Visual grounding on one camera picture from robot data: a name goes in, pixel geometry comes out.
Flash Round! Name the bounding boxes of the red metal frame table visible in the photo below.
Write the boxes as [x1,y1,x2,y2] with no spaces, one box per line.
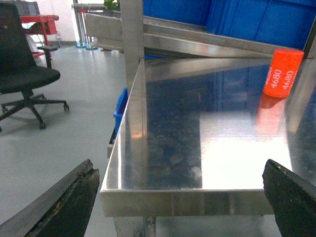
[20,15,59,58]

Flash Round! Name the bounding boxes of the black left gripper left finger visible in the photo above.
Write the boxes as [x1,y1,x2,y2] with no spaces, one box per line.
[0,159,100,237]

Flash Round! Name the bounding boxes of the large blue plastic crate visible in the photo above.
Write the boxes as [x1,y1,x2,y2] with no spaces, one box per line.
[143,0,316,49]

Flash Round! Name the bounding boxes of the blue bin under table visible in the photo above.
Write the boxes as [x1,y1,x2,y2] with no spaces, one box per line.
[113,87,128,136]

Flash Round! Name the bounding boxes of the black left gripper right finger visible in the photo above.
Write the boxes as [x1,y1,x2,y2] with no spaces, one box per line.
[262,159,316,237]

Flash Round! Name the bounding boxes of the black office chair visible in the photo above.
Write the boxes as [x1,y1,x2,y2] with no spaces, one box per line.
[0,2,69,129]

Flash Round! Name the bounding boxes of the orange cylindrical capacitor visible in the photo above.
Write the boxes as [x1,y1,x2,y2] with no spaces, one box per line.
[263,48,304,98]

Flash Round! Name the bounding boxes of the stainless steel roller rack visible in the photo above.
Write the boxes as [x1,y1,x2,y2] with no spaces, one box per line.
[84,0,301,87]

